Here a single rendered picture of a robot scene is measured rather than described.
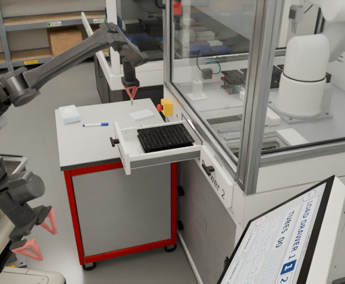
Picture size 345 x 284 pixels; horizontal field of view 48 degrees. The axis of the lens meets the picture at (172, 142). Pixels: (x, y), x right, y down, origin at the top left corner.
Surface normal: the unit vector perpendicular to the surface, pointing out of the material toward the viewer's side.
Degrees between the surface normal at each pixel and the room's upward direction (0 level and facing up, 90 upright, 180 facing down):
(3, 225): 8
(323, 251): 40
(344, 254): 90
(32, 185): 63
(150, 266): 0
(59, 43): 89
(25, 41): 90
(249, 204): 90
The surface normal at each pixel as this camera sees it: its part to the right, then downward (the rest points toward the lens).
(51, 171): 0.00, -0.86
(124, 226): 0.29, 0.49
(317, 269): 0.57, -0.51
